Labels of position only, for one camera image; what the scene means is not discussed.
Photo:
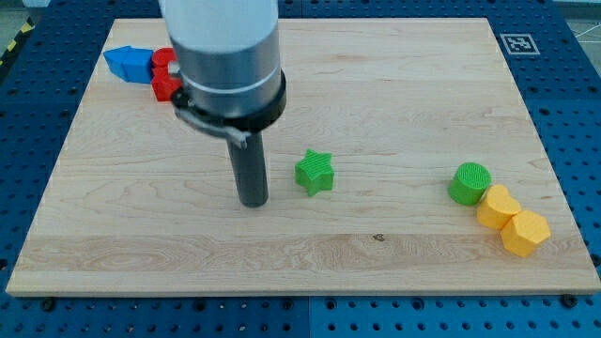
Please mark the black clamp ring with cable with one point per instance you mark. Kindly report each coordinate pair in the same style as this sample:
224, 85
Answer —
236, 130

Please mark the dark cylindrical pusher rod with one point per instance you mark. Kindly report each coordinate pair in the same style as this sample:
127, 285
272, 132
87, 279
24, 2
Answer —
249, 170

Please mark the green star block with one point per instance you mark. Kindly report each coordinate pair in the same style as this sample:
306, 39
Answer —
314, 172

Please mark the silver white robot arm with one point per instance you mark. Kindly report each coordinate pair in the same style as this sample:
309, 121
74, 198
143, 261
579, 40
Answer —
233, 85

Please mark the red cube block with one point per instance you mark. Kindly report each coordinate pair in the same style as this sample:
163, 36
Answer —
163, 84

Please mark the light wooden board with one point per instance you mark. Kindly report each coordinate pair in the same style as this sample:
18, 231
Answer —
140, 205

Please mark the blue cube block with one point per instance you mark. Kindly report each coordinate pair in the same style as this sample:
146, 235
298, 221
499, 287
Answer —
138, 66

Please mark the blue pentagon block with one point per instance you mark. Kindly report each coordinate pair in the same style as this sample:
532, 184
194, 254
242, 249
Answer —
115, 58

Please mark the green cylinder block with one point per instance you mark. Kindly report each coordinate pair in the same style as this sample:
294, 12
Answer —
469, 183

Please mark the yellow heart block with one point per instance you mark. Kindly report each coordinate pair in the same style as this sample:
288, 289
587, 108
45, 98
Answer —
497, 208

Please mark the yellow hexagon block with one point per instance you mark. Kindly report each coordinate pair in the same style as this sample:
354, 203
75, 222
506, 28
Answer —
524, 233

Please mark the white fiducial marker tag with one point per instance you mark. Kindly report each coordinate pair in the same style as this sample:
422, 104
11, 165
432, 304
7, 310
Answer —
519, 44

